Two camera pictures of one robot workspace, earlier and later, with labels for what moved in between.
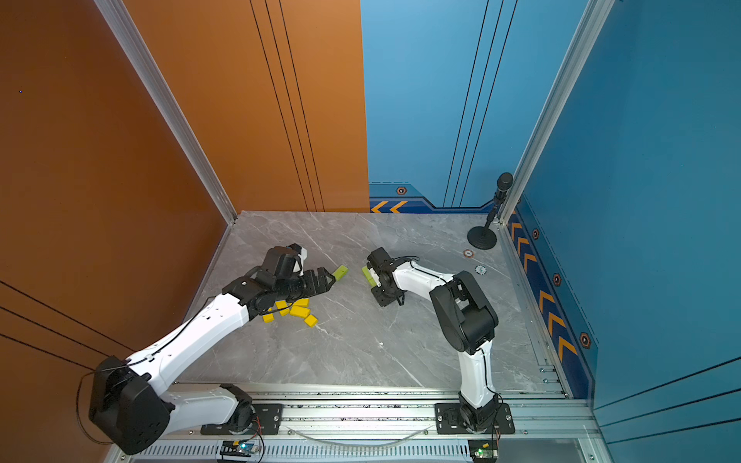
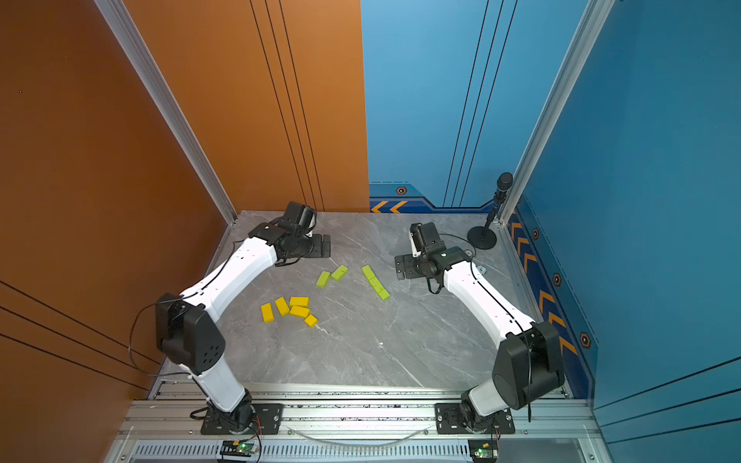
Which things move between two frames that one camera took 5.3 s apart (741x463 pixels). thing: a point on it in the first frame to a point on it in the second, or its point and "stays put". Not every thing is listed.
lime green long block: x=341 y=272 stays put
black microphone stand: x=484 y=237 stays put
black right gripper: x=381 y=299 to x=408 y=265
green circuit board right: x=483 y=449 stays put
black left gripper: x=314 y=287 to x=319 y=251
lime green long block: x=369 y=276 stays put
